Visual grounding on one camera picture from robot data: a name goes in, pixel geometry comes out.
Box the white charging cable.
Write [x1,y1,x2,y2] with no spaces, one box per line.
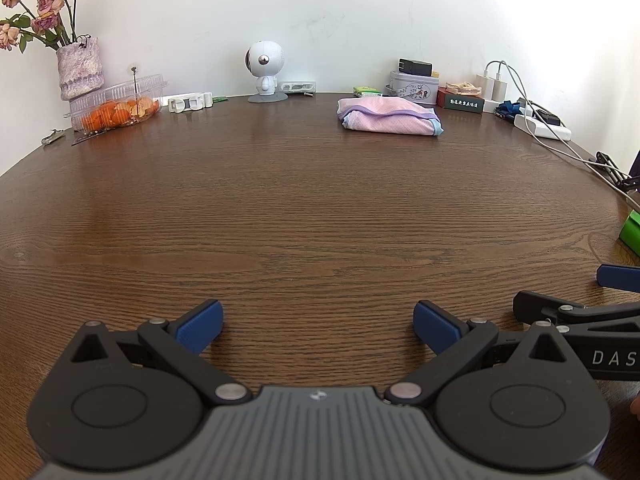
[527,130,640,211]
[484,59,640,196]

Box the dried pink rose bouquet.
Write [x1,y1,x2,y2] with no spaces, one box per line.
[0,0,88,52]

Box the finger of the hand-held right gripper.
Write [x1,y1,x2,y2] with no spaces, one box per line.
[596,263,640,289]
[513,290,640,335]

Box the white astronaut figure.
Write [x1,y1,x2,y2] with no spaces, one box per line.
[245,40,289,104]

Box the white plastic holder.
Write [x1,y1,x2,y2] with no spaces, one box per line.
[167,91,214,114]

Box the black metal clamp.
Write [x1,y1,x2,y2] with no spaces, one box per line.
[590,151,634,189]

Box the pile of orange tangerines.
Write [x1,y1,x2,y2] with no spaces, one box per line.
[80,97,161,133]

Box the small black adapter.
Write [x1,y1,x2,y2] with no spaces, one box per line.
[525,105,564,129]

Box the clear plastic clamshell container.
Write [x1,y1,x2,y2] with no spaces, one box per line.
[62,73,168,137]

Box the green and red box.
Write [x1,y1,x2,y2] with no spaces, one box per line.
[436,87,485,114]

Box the white power strip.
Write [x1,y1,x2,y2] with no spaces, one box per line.
[482,99,572,141]

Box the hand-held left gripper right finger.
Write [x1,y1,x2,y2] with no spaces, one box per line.
[384,299,571,407]

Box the black power adapter block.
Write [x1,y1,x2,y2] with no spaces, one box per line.
[398,58,433,77]

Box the mottled purple white vase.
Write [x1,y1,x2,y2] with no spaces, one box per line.
[56,35,106,101]

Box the pink and blue mesh garment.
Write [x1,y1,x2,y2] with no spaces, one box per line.
[337,97,445,137]

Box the blue plug bundle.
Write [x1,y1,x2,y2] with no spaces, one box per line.
[495,101,526,121]

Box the printed tin box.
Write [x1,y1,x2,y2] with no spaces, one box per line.
[389,70,441,107]

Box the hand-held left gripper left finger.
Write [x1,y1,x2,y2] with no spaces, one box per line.
[70,299,253,407]

